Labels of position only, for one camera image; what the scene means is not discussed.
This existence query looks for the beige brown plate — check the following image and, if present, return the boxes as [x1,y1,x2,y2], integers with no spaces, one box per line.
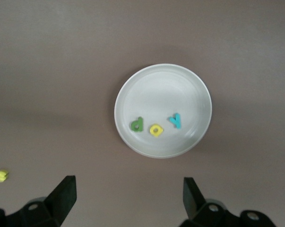
[113,63,213,159]

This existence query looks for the teal foam letter y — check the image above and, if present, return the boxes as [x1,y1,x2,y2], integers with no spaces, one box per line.
[168,113,182,130]

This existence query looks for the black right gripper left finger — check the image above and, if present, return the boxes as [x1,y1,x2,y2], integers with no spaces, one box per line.
[0,175,77,227]

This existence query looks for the yellow foam letter s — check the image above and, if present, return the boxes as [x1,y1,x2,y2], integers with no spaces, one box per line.
[0,168,9,183]

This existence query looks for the green foam letter p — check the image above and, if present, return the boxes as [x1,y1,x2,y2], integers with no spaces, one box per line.
[130,116,144,132]

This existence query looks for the yellow letter d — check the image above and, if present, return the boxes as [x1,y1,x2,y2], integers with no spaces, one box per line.
[149,124,164,138]

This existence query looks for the brown table cover sheet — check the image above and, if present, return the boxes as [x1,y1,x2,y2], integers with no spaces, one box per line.
[0,0,285,227]

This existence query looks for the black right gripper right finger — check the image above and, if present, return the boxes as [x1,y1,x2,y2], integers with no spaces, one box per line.
[181,177,275,227]

